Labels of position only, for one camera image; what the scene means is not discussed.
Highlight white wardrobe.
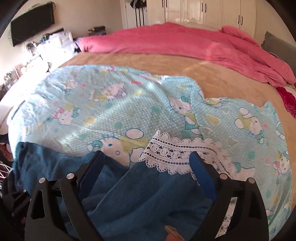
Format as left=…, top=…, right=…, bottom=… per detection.
left=147, top=0, right=256, bottom=37

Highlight pink duvet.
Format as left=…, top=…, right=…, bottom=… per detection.
left=78, top=23, right=295, bottom=87

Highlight white drawer cabinet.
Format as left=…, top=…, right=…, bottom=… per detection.
left=49, top=31, right=73, bottom=48

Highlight black wall television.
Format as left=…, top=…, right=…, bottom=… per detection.
left=11, top=1, right=55, bottom=47

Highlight hanging bags on door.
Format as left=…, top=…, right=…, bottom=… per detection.
left=130, top=0, right=147, bottom=27

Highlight grey quilted headboard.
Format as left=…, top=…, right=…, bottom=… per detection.
left=261, top=32, right=296, bottom=75

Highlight dark clothes pile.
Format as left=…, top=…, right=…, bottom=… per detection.
left=88, top=26, right=106, bottom=36

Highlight Hello Kitty blue sheet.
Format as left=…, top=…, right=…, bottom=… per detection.
left=9, top=65, right=292, bottom=238

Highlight blue denim pants lace hem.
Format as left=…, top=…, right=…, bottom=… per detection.
left=12, top=129, right=232, bottom=241

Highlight red patterned pillow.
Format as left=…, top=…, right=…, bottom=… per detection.
left=276, top=85, right=296, bottom=118

